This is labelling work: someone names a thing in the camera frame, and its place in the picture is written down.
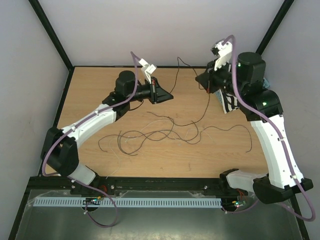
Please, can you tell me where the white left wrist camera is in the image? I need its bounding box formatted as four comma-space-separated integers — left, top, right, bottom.
138, 58, 157, 84

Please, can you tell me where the black cage frame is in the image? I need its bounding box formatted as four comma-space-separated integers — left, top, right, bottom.
8, 0, 310, 240

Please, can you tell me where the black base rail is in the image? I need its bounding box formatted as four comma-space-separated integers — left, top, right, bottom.
27, 176, 293, 199

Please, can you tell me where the black white striped cloth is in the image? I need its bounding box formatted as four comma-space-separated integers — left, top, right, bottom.
220, 92, 240, 114

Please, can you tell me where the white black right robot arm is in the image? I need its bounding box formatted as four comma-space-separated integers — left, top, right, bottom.
218, 52, 300, 204

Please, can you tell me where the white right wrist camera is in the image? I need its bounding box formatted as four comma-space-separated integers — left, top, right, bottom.
210, 39, 233, 71

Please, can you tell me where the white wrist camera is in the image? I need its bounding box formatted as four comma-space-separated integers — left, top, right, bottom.
138, 58, 157, 84
210, 39, 233, 71

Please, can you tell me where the light blue perforated basket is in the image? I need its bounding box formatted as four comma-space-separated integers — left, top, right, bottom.
214, 77, 271, 104

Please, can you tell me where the grey wire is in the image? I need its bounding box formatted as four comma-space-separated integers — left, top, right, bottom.
118, 110, 203, 157

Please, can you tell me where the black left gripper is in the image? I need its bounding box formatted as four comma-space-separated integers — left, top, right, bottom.
127, 77, 174, 105

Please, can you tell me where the grey metal front plate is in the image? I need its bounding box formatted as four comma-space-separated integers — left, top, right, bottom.
16, 191, 302, 240

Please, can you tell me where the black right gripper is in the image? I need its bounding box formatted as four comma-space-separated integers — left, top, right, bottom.
196, 57, 247, 98

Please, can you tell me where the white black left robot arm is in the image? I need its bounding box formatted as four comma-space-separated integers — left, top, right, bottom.
41, 70, 174, 194

